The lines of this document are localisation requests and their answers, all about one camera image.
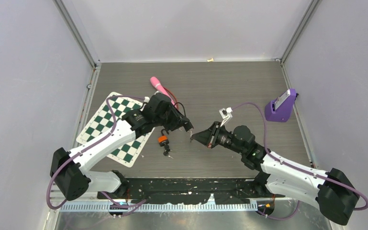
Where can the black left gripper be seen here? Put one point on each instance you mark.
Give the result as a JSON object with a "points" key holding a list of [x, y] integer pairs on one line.
{"points": [[176, 122]]}

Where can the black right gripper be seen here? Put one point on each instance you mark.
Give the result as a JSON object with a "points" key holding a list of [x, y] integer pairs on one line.
{"points": [[209, 137]]}

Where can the orange black padlock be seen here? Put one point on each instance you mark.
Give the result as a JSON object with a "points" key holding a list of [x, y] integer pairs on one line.
{"points": [[163, 140]]}

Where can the black headed keys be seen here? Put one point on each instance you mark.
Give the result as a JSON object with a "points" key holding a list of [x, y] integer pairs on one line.
{"points": [[167, 151]]}

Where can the red cable padlock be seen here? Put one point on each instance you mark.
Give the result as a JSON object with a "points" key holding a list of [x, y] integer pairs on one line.
{"points": [[172, 97]]}

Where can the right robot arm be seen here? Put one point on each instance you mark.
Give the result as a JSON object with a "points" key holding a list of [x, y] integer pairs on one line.
{"points": [[329, 192]]}

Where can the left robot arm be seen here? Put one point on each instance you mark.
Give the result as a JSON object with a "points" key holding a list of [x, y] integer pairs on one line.
{"points": [[71, 169]]}

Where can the pink toy microphone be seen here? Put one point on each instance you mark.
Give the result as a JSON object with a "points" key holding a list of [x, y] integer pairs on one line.
{"points": [[159, 87]]}

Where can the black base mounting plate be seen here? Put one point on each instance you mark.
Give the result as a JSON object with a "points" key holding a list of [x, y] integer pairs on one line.
{"points": [[193, 191]]}

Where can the green white chessboard mat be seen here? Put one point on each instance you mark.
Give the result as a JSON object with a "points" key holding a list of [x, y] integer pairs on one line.
{"points": [[102, 121]]}

